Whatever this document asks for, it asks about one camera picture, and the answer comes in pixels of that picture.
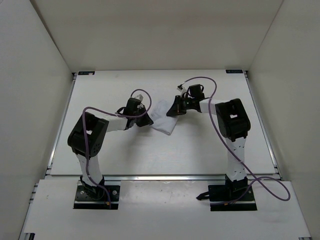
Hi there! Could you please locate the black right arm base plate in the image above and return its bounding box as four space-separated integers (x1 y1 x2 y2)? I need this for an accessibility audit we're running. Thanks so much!
196 185 258 212

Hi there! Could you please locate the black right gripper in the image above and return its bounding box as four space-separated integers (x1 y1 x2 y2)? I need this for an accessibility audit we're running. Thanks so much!
167 95 195 117

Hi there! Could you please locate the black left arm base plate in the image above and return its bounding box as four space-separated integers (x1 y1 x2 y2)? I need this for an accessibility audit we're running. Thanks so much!
73 183 121 210

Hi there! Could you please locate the front aluminium rail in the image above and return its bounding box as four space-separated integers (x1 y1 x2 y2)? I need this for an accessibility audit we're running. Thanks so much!
103 174 225 182

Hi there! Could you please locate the left corner label sticker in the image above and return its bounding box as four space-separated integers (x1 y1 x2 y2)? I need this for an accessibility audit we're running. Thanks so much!
77 71 95 76

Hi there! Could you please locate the right corner label sticker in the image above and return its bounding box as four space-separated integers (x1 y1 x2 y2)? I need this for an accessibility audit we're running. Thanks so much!
225 69 243 74

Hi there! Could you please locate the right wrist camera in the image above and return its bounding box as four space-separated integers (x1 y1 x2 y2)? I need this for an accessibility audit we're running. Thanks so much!
177 83 187 95

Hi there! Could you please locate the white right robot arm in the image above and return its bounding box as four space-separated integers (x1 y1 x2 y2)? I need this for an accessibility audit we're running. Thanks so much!
166 84 251 182

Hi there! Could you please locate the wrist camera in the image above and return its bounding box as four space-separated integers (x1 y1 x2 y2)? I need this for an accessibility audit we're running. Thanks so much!
134 94 144 102
177 83 187 95

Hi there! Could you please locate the corner label sticker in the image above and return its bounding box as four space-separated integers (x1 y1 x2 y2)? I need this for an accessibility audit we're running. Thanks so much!
77 71 95 76
225 69 243 74

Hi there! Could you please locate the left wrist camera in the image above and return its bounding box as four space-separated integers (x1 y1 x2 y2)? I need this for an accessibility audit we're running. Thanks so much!
134 94 144 102

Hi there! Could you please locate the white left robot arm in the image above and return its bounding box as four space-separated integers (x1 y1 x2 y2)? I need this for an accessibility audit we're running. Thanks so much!
67 95 153 199

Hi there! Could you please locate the white skirt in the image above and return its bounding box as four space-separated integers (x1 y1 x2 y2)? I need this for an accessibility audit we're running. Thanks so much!
150 99 178 136

